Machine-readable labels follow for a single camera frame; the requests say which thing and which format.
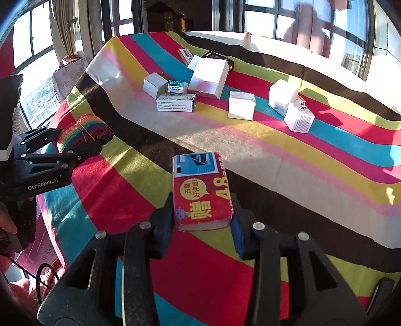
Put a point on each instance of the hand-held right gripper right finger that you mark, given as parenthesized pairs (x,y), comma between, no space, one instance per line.
(242,241)

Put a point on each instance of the narrow white box grey print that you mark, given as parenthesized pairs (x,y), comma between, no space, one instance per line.
(184,55)

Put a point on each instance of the pink hanging garment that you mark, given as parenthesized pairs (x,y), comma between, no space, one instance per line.
(305,28)

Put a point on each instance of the white box with blue print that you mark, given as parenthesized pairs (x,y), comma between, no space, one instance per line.
(175,102)

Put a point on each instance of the white foam-wrapped box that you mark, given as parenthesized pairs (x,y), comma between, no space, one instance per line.
(282,94)

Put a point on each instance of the small teal label box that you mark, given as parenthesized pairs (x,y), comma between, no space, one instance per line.
(177,86)

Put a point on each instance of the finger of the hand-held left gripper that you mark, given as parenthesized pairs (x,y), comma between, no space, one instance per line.
(40,133)
(78,153)

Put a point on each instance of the white box with black text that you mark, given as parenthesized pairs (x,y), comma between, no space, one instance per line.
(299,118)

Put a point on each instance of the small plain white box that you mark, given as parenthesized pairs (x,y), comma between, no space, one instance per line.
(155,85)

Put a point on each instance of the dark framed window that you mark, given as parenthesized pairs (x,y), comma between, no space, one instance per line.
(34,47)
(120,18)
(351,28)

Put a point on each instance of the brown cloth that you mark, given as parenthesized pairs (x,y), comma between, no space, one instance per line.
(71,58)

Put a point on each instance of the person's left hand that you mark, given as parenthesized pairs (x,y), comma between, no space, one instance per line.
(7,221)

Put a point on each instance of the rainbow striped fabric bag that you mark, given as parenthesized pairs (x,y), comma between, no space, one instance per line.
(83,130)

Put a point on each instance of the large white box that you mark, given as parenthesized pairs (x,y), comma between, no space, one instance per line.
(208,76)

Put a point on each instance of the grey upholstered chair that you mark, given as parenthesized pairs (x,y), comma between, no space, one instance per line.
(69,80)

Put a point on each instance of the white cube box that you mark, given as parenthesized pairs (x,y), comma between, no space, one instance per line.
(241,105)

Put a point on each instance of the beige curtain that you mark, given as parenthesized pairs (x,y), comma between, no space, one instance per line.
(73,22)

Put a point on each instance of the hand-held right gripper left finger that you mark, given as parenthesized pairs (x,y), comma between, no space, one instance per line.
(161,238)

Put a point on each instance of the colourful striped blanket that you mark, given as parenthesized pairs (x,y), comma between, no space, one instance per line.
(282,175)

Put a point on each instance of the red and blue printed box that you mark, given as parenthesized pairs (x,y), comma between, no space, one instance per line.
(202,194)

